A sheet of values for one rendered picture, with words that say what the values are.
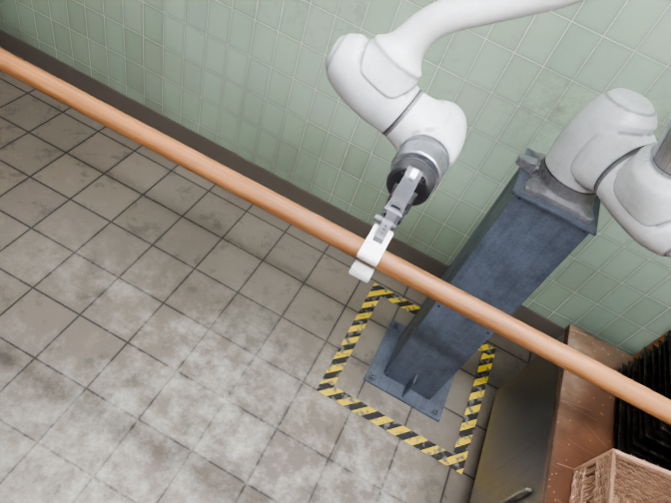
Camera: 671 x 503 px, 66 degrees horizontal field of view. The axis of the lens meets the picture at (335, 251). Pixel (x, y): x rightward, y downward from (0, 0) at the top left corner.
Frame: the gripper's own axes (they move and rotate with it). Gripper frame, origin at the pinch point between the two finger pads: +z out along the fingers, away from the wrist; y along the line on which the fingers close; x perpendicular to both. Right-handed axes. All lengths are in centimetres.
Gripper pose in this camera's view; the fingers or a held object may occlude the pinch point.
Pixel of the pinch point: (370, 252)
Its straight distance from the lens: 73.1
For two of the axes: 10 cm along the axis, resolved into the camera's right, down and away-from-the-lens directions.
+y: -2.6, 6.2, 7.4
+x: -8.8, -4.7, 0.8
